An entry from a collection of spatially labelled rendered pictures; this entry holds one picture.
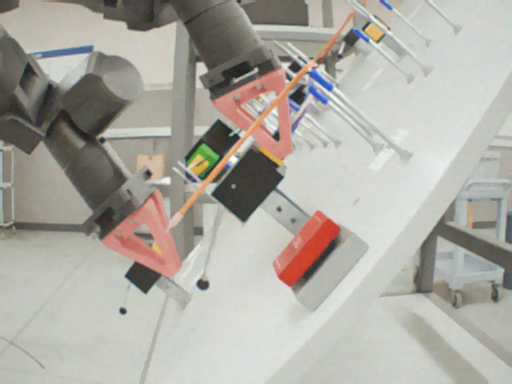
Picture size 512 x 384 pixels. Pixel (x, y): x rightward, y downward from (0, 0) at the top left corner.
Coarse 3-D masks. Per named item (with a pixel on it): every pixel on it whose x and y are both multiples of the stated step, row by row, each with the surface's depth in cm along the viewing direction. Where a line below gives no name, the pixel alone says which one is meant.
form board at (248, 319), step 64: (448, 0) 88; (384, 64) 101; (448, 64) 59; (384, 128) 66; (448, 128) 45; (320, 192) 73; (384, 192) 50; (448, 192) 40; (192, 256) 147; (256, 256) 78; (384, 256) 40; (192, 320) 83; (256, 320) 55; (320, 320) 41
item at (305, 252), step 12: (312, 216) 47; (324, 216) 44; (312, 228) 45; (324, 228) 43; (336, 228) 43; (300, 240) 45; (312, 240) 43; (324, 240) 43; (288, 252) 46; (300, 252) 43; (312, 252) 43; (324, 252) 44; (276, 264) 46; (288, 264) 43; (300, 264) 43; (312, 264) 44; (288, 276) 43; (300, 276) 43
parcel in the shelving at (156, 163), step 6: (138, 156) 752; (144, 156) 753; (150, 156) 753; (156, 156) 754; (162, 156) 757; (138, 162) 753; (144, 162) 753; (150, 162) 753; (156, 162) 754; (162, 162) 756; (138, 168) 754; (150, 168) 754; (156, 168) 755; (162, 168) 757; (156, 174) 755; (162, 174) 759
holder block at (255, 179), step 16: (256, 144) 64; (240, 160) 61; (256, 160) 61; (224, 176) 63; (240, 176) 62; (256, 176) 62; (272, 176) 61; (224, 192) 62; (240, 192) 62; (256, 192) 62; (240, 208) 62; (256, 208) 62
